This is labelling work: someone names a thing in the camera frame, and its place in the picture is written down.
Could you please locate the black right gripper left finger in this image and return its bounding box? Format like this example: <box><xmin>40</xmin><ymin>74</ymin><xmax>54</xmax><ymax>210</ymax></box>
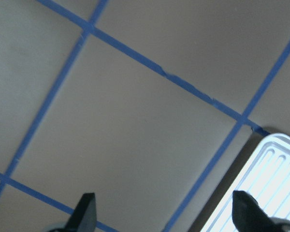
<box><xmin>65</xmin><ymin>193</ymin><xmax>97</xmax><ymax>230</ymax></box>

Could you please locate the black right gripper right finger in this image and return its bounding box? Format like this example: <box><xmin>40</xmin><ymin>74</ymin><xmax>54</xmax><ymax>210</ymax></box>
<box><xmin>232</xmin><ymin>190</ymin><xmax>278</xmax><ymax>232</ymax></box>

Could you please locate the silver ribbed metal tray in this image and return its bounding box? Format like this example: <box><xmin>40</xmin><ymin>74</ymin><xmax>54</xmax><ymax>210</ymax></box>
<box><xmin>201</xmin><ymin>133</ymin><xmax>290</xmax><ymax>232</ymax></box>

